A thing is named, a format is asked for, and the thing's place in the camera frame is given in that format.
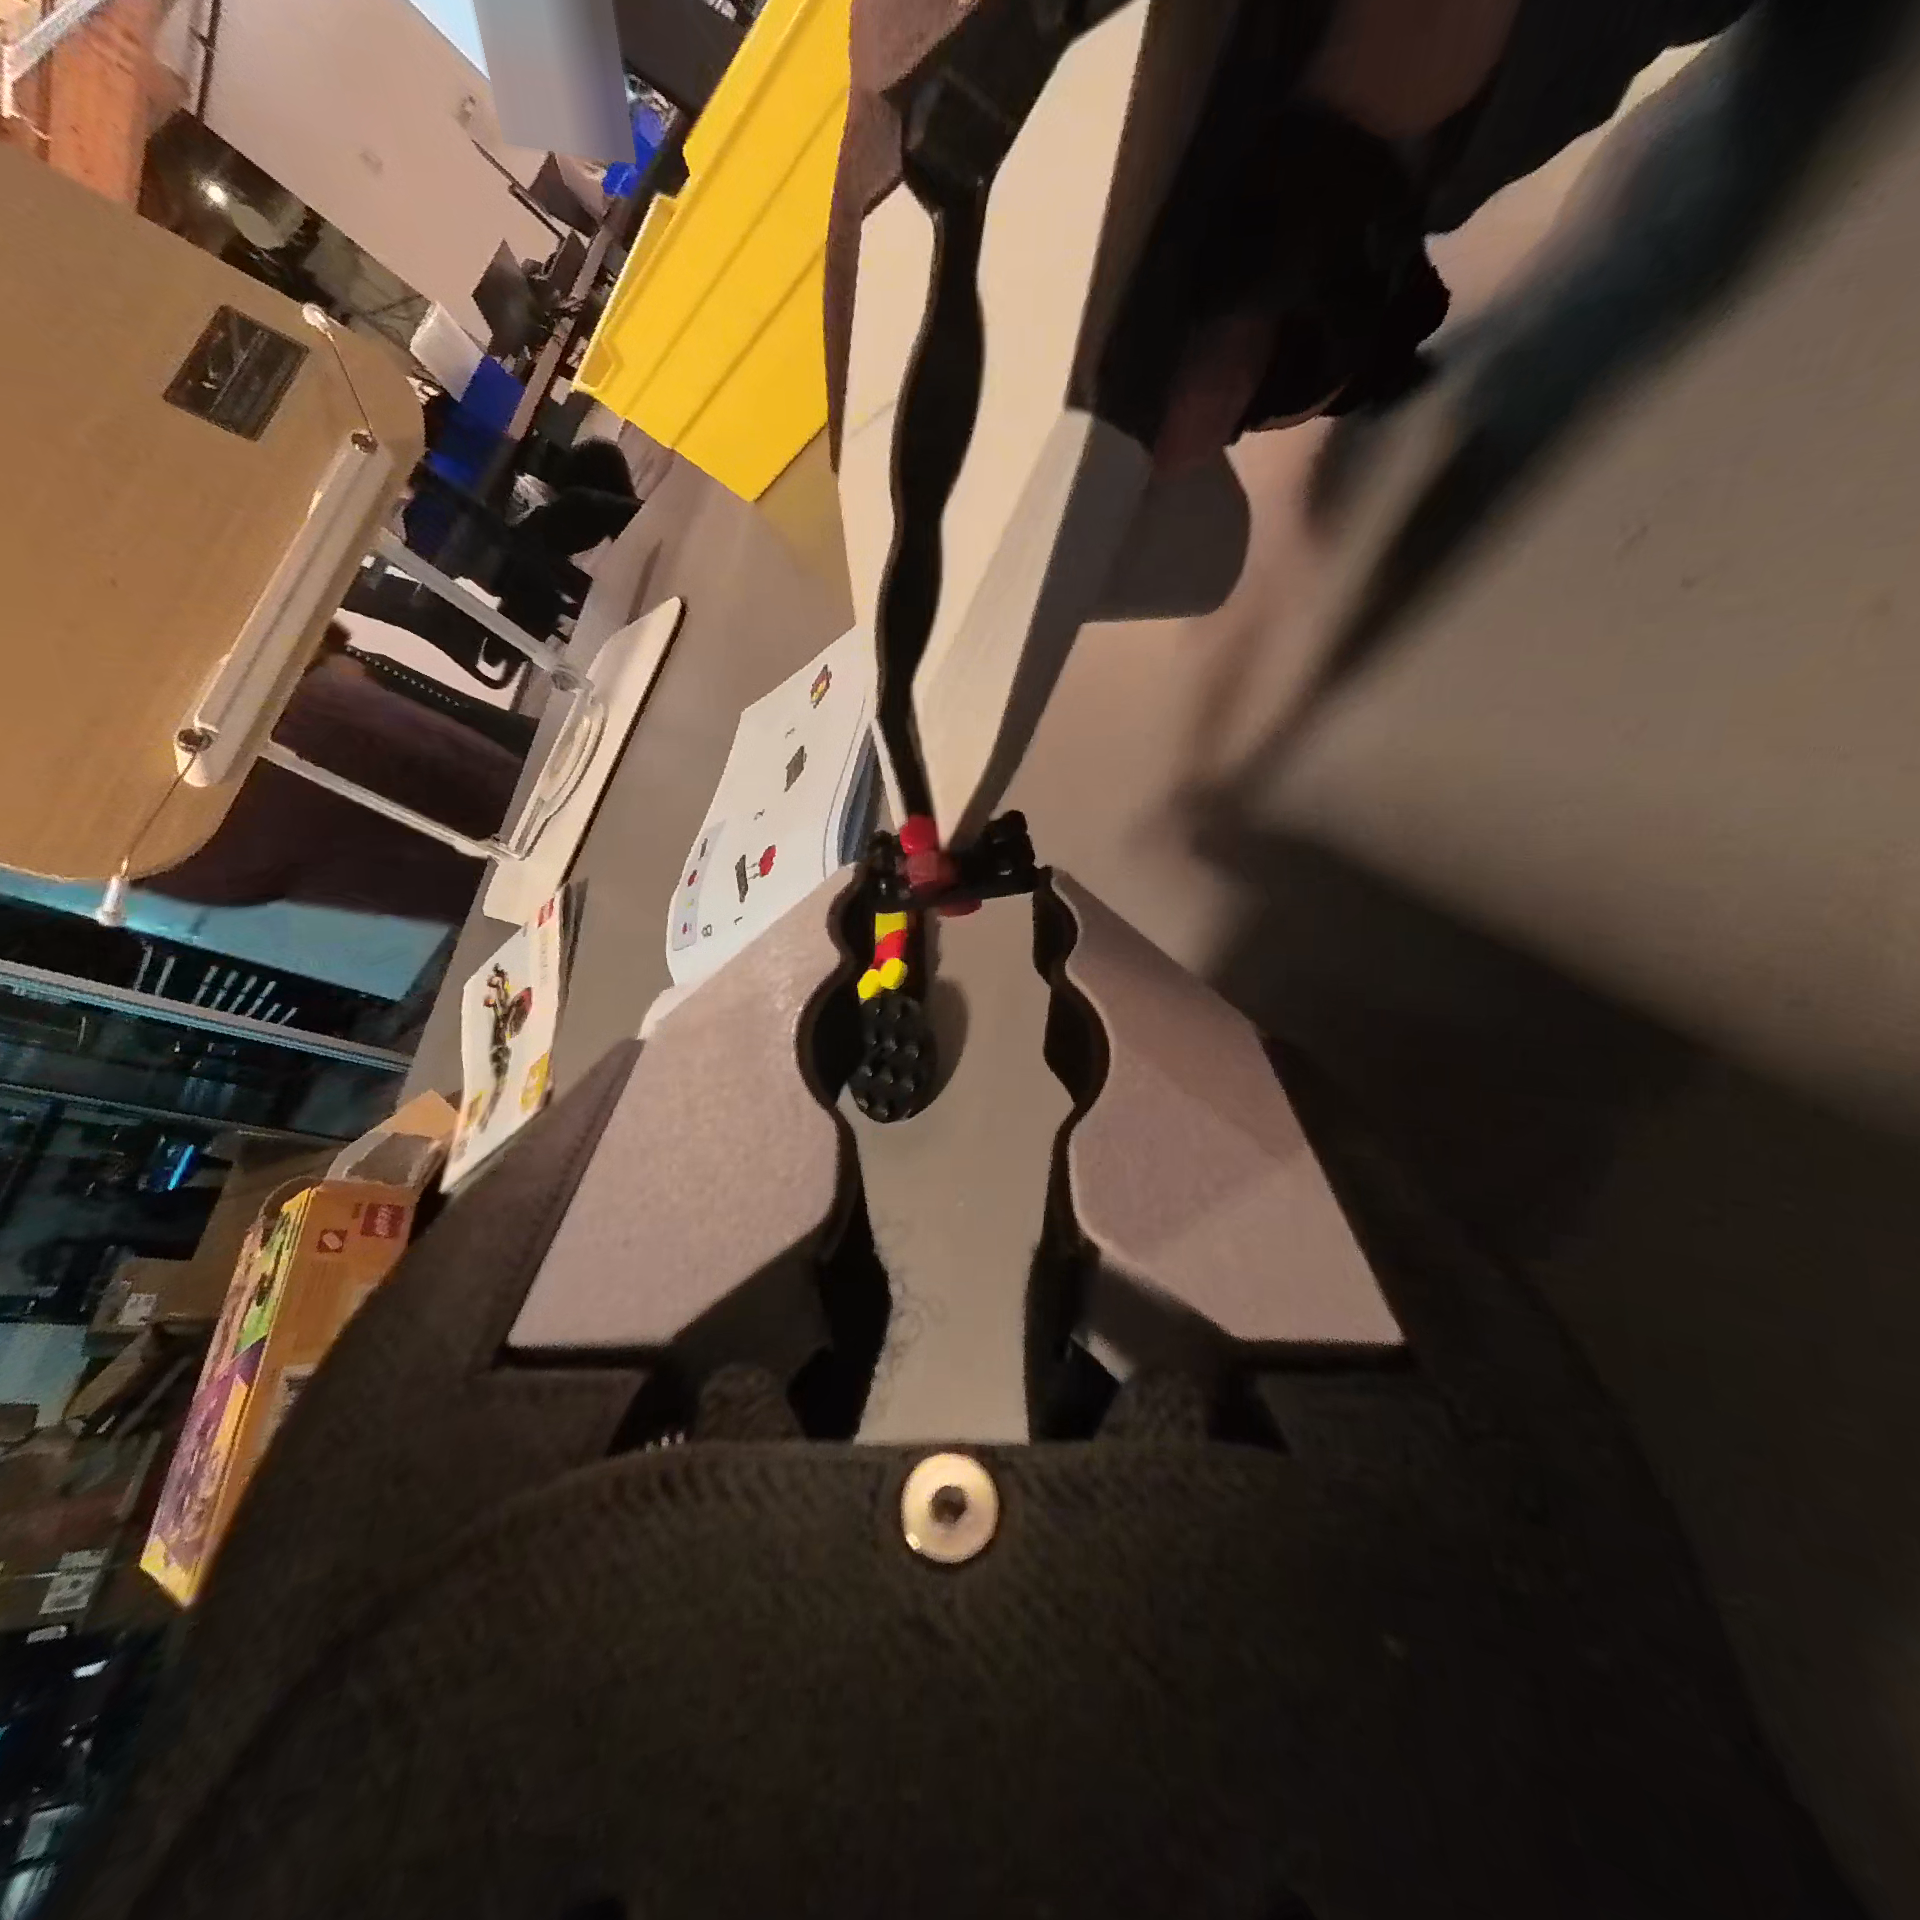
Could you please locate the small white yellow leaflet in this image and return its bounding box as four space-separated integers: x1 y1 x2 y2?
441 886 579 1194

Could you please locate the person's right hand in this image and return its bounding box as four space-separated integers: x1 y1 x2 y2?
1162 0 1518 454

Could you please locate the blue plastic bin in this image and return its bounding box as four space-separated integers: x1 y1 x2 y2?
413 359 528 496

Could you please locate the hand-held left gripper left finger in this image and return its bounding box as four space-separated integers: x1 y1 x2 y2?
507 878 881 1361

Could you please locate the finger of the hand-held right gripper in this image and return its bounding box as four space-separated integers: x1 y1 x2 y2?
913 0 1205 835
832 166 993 841

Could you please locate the yellow plastic bin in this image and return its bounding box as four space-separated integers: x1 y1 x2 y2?
575 0 856 506

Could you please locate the orange cardboard box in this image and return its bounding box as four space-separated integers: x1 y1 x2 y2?
137 1178 415 1608

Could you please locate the black lego plate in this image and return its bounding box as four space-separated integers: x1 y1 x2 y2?
867 809 1040 916

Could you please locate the white flat base plate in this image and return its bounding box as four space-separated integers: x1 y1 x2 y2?
480 594 685 924

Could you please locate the person's right forearm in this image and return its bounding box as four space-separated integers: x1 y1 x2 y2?
1432 0 1789 233

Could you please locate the black yellow red lego model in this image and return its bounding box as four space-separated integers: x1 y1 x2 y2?
848 871 951 1127

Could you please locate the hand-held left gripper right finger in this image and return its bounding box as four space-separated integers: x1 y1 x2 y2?
1035 871 1405 1361

